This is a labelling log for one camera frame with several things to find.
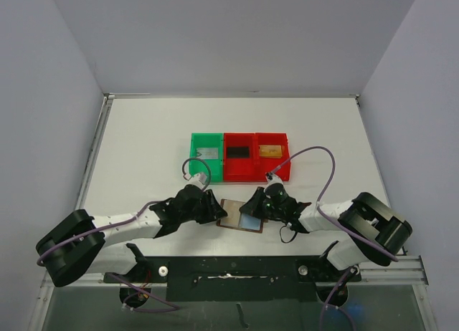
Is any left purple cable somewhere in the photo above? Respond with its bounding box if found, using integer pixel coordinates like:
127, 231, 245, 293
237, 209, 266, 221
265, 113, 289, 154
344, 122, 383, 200
35, 158, 214, 313

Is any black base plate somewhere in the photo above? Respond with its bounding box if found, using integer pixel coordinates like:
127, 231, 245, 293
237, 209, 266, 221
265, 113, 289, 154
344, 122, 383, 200
121, 256, 343, 302

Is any green plastic bin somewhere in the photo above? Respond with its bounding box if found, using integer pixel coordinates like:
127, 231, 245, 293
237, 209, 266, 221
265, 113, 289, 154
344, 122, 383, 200
189, 133, 224, 183

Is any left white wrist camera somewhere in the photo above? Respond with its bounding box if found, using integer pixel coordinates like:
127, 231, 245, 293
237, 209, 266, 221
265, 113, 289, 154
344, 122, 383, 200
184, 172, 209, 191

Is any black card in red bin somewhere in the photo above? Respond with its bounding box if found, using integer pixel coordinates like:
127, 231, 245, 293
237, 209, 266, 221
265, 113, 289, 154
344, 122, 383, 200
226, 146, 250, 158

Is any brown leather card holder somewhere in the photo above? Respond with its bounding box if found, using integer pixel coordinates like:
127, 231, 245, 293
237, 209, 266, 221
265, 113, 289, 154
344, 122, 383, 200
217, 214, 265, 234

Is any right red plastic bin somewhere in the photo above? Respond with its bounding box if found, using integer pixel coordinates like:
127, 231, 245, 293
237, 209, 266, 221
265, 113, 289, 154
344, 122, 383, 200
254, 133, 290, 181

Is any middle red plastic bin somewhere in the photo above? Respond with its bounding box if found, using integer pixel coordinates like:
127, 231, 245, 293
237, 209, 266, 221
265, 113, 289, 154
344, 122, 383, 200
223, 133, 255, 182

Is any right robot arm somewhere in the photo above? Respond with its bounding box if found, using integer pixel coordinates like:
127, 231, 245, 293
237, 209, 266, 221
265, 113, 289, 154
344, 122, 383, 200
240, 183, 412, 280

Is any red plastic bin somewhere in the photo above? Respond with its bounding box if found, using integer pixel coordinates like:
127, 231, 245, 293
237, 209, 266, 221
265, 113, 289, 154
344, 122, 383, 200
254, 133, 290, 181
223, 133, 255, 182

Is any silver card in green bin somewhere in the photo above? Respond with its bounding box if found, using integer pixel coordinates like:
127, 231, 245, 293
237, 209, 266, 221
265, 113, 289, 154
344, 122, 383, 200
196, 148, 219, 160

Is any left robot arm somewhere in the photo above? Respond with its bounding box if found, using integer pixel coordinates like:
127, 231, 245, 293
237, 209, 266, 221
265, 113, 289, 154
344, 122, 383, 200
36, 184, 227, 287

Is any gold card with grey stripe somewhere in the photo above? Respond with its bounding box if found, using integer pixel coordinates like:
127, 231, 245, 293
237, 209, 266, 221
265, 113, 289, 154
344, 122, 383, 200
259, 145, 283, 158

